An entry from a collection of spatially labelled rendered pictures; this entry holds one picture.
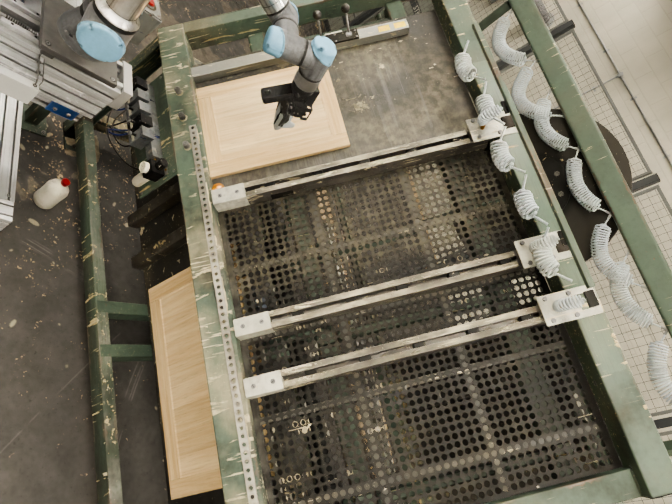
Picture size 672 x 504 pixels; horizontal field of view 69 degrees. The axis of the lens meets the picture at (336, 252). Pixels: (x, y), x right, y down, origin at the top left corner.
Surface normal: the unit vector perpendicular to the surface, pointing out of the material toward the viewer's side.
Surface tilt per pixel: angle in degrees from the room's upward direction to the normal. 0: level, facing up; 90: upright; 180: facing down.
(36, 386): 0
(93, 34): 97
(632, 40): 90
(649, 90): 90
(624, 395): 59
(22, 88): 90
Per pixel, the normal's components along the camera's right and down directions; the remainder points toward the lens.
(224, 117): -0.05, -0.34
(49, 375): 0.80, -0.38
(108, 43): -0.04, 0.86
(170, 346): -0.55, -0.17
